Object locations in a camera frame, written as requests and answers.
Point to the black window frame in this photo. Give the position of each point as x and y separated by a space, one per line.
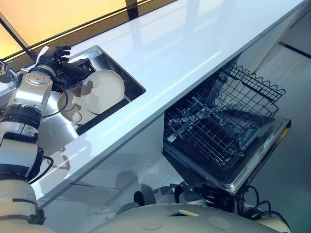
14 31

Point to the grey robot torso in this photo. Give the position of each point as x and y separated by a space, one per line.
184 221

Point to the white plate with dark marks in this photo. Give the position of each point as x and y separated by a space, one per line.
70 106

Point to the white cabinet front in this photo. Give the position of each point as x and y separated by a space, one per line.
136 167

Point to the dishwasher door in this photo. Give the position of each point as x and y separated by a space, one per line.
257 155

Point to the chrome faucet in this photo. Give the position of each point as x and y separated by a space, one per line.
5 71

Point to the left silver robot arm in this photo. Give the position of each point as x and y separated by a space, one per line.
26 94

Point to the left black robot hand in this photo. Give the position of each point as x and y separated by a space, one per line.
54 54

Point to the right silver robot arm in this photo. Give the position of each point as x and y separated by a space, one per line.
213 194

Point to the stainless steel sink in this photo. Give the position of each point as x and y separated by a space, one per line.
56 136

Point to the large white plate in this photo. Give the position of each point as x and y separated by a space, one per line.
107 92

